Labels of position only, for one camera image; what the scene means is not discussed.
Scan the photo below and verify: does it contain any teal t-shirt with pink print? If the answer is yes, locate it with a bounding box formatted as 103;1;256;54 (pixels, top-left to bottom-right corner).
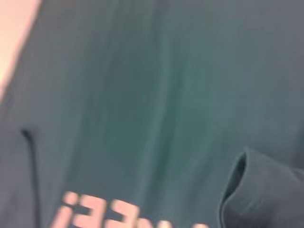
0;0;304;228

